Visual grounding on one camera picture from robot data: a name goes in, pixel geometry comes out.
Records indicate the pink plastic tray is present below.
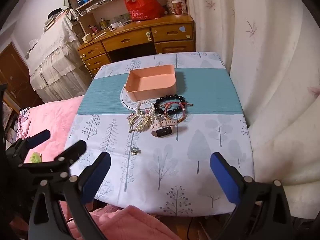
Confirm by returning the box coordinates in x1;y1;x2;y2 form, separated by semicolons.
124;64;177;100

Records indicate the black bead bracelet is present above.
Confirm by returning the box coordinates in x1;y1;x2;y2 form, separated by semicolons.
154;94;187;117

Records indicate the white leaf print curtain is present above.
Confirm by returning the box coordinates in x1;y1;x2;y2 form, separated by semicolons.
185;0;320;220

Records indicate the round leaf print mat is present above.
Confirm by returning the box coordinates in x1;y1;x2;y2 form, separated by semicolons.
120;87;137;109

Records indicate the watch with pink strap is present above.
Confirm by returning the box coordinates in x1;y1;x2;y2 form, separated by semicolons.
150;119;188;138

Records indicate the gold hair clip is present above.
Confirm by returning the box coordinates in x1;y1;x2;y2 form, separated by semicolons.
128;112;153;133

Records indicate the brown wooden door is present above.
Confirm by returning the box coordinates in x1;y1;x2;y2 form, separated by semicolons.
0;42;44;115

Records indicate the white pearl bracelet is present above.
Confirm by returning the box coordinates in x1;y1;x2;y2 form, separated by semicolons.
135;100;155;117

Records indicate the wooden desk with drawers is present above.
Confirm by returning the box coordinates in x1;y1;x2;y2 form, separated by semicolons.
77;15;197;78

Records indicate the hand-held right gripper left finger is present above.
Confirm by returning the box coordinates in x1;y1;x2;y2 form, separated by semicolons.
28;151;111;240

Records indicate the red plastic bag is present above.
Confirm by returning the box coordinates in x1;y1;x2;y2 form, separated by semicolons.
122;0;165;22

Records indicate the tree print tablecloth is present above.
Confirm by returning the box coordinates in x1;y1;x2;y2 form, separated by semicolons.
64;52;255;217

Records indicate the small green packet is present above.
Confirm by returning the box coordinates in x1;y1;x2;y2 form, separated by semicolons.
29;152;43;163

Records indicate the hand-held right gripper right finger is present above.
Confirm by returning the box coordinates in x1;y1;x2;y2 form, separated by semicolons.
210;152;294;240

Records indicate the pink bedspread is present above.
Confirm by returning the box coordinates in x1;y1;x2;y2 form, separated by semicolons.
15;95;85;230

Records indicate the black hat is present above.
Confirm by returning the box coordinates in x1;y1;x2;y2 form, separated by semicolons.
47;8;64;18

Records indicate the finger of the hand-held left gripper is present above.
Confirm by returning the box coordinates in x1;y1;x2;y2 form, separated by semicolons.
26;129;50;148
18;139;87;180

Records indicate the pink fleece clothing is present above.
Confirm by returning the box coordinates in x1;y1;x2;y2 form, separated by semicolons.
59;200;183;240

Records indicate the red and white cup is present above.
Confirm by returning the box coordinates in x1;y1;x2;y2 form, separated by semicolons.
171;0;184;17

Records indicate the white lace cover cloth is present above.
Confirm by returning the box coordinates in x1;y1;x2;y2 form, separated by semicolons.
25;11;93;100

